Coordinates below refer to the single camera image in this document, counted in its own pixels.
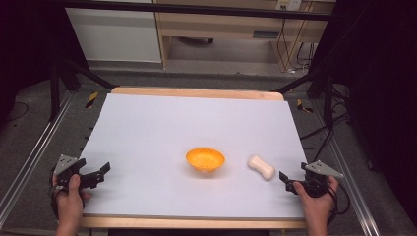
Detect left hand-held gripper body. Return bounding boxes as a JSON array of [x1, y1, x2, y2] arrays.
[[51, 153, 106, 192]]

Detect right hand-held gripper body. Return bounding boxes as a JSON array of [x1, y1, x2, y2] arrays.
[[284, 159, 345, 199]]

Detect white soap bar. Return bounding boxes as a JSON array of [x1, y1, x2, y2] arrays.
[[247, 154, 276, 181]]

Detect orange plastic bowl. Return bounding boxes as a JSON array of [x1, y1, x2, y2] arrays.
[[185, 147, 226, 174]]

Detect person's right hand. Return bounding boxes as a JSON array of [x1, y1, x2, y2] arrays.
[[292, 175, 339, 226]]

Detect person's left hand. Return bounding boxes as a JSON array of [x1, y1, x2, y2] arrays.
[[51, 173, 92, 228]]

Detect yellow black striped tape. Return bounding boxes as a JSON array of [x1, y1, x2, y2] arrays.
[[296, 98, 314, 115], [85, 90, 99, 110]]

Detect black metal stand leg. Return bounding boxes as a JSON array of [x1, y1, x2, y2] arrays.
[[48, 58, 118, 123], [270, 64, 336, 130]]

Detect white foam mat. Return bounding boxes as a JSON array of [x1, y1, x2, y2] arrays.
[[79, 92, 308, 220]]

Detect black curtain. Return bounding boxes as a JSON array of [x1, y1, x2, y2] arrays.
[[309, 0, 417, 227], [0, 0, 88, 127]]

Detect white cabinet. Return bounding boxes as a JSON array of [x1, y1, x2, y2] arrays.
[[65, 7, 162, 64]]

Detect wooden desk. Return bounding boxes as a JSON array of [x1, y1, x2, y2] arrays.
[[152, 0, 337, 73]]

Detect white power strip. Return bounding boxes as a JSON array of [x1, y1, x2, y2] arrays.
[[274, 0, 302, 12]]

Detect aluminium rail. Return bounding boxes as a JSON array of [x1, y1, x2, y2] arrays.
[[0, 90, 76, 228], [310, 97, 382, 236]]

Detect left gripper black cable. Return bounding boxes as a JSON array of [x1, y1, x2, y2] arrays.
[[48, 166, 61, 221]]

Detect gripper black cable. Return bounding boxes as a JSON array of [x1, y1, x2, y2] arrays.
[[326, 181, 351, 226], [48, 166, 61, 221]]

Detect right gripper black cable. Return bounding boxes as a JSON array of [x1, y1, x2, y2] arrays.
[[326, 181, 351, 226]]

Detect black floor cables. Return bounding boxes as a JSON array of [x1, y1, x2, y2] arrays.
[[298, 84, 352, 162]]

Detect thin black floor cable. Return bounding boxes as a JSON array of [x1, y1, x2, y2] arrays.
[[5, 100, 30, 123]]

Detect hanging desk cables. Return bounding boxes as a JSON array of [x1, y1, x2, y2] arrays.
[[275, 18, 318, 75]]

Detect black metal frame bar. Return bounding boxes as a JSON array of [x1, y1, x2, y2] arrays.
[[61, 0, 332, 22]]

